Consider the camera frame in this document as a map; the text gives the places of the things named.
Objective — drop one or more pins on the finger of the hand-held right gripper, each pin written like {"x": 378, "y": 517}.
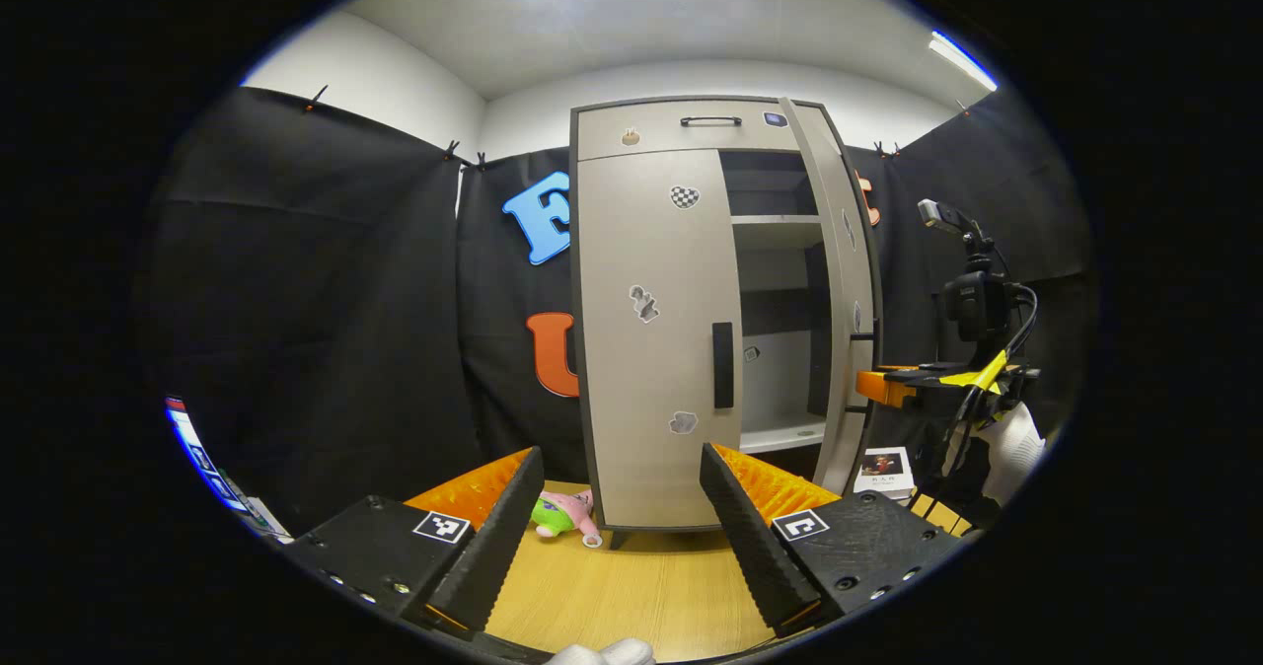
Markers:
{"x": 883, "y": 387}

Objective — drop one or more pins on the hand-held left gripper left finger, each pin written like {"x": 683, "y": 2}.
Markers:
{"x": 493, "y": 547}

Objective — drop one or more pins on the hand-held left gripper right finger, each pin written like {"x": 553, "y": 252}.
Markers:
{"x": 755, "y": 547}

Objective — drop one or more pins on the beige double-door shoe cabinet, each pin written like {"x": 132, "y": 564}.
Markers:
{"x": 780, "y": 369}

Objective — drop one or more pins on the beige cabinet door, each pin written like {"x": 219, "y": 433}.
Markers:
{"x": 839, "y": 270}
{"x": 651, "y": 399}

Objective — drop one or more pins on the white cabinet shelf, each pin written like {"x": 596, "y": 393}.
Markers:
{"x": 780, "y": 231}
{"x": 784, "y": 436}

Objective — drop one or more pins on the beige cabinet drawer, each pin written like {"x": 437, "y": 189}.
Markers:
{"x": 661, "y": 132}

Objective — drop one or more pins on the pink and green plush toy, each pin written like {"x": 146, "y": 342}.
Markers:
{"x": 567, "y": 515}

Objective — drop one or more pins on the stack of books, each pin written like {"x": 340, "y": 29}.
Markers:
{"x": 883, "y": 473}

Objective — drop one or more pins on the narrow ceiling light panel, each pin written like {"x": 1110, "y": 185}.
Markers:
{"x": 962, "y": 58}

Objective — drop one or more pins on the printed paper sheet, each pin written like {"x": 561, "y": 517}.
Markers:
{"x": 212, "y": 468}

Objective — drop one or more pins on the black backdrop cloth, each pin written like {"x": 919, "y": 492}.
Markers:
{"x": 326, "y": 300}

